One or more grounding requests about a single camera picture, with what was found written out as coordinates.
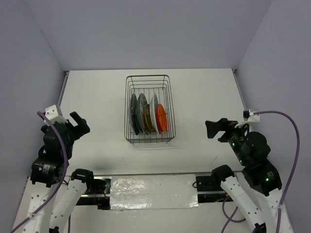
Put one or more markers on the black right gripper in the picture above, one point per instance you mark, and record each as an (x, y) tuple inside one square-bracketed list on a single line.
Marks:
[(212, 126)]

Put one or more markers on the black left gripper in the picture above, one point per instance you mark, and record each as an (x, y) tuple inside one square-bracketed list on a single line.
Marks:
[(85, 129)]

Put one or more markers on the orange plastic plate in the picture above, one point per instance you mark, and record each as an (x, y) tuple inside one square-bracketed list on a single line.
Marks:
[(161, 119)]

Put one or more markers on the dark teal glazed plate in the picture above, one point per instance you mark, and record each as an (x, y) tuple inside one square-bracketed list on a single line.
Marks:
[(132, 110)]

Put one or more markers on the white blue floral plate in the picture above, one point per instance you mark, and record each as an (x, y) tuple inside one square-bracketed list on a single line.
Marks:
[(142, 103)]

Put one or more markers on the yellow brown patterned plate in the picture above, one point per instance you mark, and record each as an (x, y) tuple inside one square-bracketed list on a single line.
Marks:
[(148, 119)]

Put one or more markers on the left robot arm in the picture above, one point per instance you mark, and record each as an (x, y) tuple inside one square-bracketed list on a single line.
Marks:
[(45, 214)]

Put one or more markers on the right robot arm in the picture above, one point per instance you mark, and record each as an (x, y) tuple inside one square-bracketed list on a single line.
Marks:
[(251, 149)]

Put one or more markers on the silver foil tape patch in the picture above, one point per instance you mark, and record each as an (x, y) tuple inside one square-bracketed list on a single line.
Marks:
[(144, 192)]

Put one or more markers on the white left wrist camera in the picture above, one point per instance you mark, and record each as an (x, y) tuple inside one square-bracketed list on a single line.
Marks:
[(54, 114)]

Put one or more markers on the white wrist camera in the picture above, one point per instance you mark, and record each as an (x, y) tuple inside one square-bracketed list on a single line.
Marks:
[(249, 117), (54, 114)]

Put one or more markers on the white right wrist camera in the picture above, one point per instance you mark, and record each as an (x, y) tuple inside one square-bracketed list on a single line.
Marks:
[(249, 117)]

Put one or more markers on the grey wire dish rack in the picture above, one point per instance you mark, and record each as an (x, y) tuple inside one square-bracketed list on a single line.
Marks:
[(149, 84)]

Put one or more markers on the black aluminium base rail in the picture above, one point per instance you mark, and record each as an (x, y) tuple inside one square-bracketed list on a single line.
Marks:
[(203, 185)]

